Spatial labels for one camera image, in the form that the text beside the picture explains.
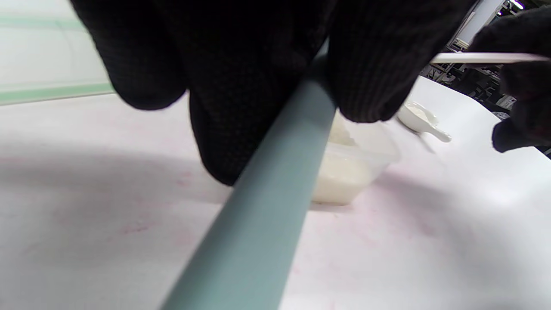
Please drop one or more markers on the person's right hand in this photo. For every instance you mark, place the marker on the person's right hand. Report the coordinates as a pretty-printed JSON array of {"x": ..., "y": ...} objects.
[{"x": 529, "y": 107}]

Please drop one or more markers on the person's left hand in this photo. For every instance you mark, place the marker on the person's left hand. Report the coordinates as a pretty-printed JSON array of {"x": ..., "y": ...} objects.
[{"x": 241, "y": 64}]

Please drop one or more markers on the mint green dessert spatula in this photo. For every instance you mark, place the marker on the mint green dessert spatula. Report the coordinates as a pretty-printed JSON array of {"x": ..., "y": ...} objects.
[{"x": 267, "y": 206}]

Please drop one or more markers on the white sugar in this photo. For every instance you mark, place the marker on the white sugar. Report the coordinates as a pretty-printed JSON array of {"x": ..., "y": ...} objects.
[{"x": 340, "y": 181}]

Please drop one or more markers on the clear plastic sugar container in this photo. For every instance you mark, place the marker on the clear plastic sugar container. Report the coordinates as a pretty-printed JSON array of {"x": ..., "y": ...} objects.
[{"x": 379, "y": 150}]

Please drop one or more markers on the clear container lid green rim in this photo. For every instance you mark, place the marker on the clear container lid green rim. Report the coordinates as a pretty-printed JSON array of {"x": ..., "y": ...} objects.
[{"x": 43, "y": 92}]

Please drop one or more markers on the white round measuring scoop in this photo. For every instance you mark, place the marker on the white round measuring scoop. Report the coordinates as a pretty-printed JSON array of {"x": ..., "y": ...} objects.
[{"x": 415, "y": 120}]

